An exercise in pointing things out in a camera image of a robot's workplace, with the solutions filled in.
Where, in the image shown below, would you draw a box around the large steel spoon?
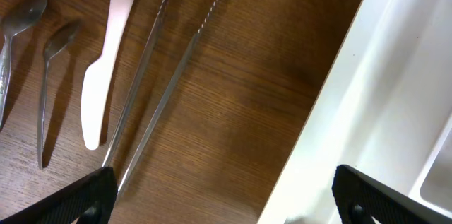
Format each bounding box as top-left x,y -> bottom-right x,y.
1,0 -> 48,126

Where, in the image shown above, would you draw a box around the small steel teaspoon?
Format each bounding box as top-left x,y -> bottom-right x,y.
37,20 -> 81,170

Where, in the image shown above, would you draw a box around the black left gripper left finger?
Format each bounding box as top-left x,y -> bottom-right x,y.
1,167 -> 118,224

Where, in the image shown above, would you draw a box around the white cutlery tray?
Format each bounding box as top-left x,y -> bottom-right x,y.
258,0 -> 451,223

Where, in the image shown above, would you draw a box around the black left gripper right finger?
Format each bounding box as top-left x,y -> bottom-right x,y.
331,165 -> 451,224

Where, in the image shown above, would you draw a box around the steel kitchen tongs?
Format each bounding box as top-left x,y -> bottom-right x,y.
101,0 -> 226,193

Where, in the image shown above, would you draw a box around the white plastic knife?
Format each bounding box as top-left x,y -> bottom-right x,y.
81,0 -> 134,151

